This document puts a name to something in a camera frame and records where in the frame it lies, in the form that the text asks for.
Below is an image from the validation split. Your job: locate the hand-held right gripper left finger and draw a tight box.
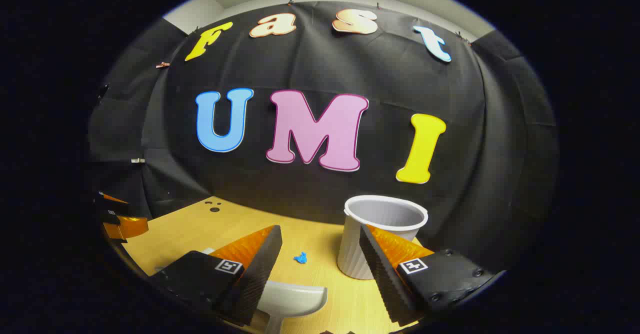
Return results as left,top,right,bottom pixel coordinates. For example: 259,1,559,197
148,225,283,327

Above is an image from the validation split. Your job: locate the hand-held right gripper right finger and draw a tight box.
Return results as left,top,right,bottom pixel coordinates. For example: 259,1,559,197
359,224,507,327

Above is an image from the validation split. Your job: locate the white ribbed garbage bin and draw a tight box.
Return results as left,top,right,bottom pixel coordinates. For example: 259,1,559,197
337,195,429,280

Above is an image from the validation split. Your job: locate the white plastic dustpan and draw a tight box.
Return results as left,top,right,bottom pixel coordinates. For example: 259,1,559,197
252,280,329,334

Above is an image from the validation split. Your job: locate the black backdrop cloth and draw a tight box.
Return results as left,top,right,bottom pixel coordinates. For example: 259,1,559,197
87,1,560,275

